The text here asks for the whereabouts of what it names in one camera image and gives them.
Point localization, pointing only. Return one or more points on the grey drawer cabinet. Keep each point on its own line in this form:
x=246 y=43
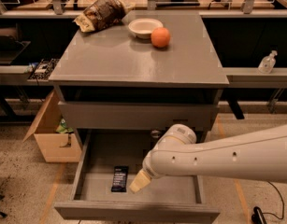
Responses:
x=114 y=66

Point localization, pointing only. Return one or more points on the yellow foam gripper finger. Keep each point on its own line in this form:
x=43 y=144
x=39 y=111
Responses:
x=141 y=181

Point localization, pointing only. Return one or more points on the cardboard box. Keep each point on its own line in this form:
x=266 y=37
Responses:
x=54 y=146

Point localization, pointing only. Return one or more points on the open grey middle drawer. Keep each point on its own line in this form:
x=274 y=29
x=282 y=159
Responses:
x=169 y=199

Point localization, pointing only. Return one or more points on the closed grey top drawer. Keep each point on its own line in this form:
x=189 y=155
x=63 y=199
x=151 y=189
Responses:
x=137 y=116

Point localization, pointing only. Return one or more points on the clear sanitizer bottle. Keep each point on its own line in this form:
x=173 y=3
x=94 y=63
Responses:
x=267 y=63

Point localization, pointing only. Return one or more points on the white bowl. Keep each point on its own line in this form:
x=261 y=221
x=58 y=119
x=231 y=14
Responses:
x=142 y=28

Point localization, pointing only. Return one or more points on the brown chip bag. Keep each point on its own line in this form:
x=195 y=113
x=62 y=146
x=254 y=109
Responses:
x=100 y=15

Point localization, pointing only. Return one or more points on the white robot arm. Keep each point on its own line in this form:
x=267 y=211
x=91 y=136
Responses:
x=260 y=156

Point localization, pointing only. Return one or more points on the black device on floor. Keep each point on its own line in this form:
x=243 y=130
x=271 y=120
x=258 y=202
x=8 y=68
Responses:
x=258 y=216

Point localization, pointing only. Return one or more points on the black patterned board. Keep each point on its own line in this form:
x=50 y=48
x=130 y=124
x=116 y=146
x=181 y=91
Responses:
x=43 y=69

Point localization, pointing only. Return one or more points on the dark blue rxbar wrapper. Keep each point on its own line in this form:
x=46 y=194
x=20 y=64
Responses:
x=119 y=179

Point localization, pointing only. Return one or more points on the green packet in box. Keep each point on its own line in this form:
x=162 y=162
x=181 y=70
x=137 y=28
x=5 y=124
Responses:
x=63 y=128

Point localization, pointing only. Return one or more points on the orange fruit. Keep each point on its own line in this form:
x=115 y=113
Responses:
x=160 y=37

